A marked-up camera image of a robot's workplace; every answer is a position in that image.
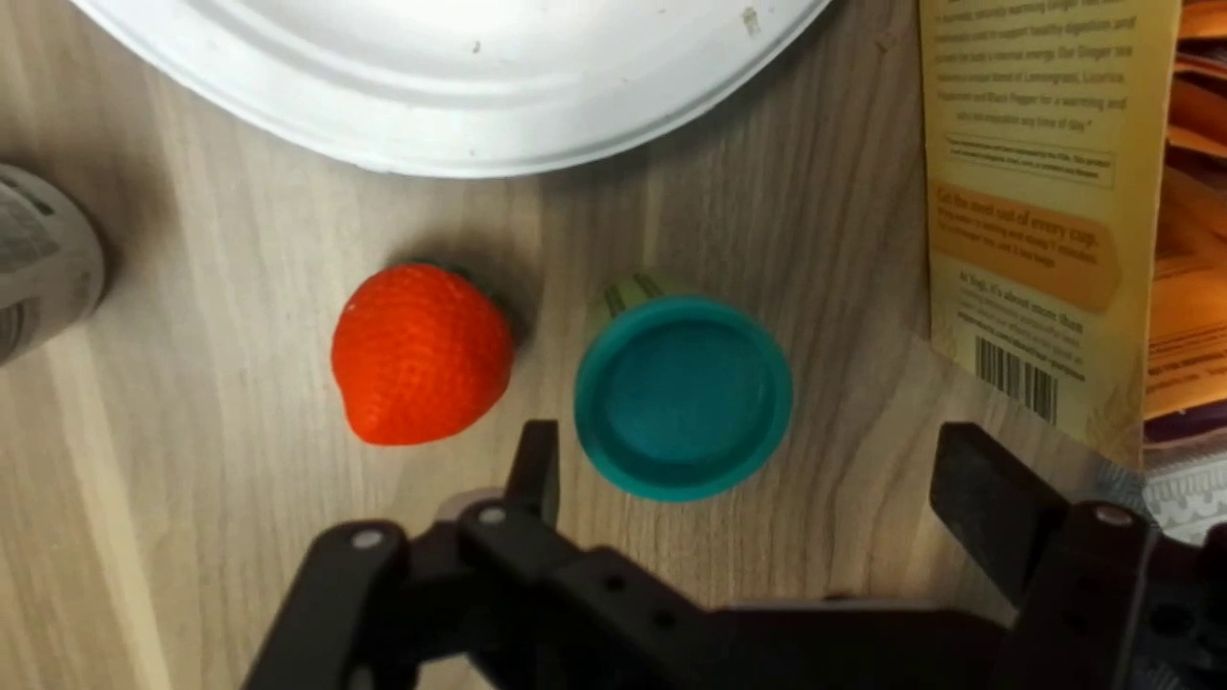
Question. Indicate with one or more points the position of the white paper plate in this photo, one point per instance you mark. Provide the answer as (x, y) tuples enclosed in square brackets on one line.
[(448, 77)]

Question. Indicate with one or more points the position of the open yellow tea box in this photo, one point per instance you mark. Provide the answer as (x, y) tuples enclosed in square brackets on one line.
[(1038, 192)]

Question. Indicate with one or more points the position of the red toy strawberry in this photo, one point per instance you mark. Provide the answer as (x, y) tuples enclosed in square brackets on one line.
[(422, 352)]

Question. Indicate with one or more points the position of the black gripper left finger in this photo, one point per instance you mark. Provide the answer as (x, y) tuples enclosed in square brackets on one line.
[(386, 600)]

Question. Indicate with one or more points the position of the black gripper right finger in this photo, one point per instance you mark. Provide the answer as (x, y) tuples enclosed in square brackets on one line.
[(1099, 600)]

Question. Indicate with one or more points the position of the small green tub teal lid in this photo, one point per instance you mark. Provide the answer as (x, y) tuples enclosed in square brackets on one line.
[(685, 397)]

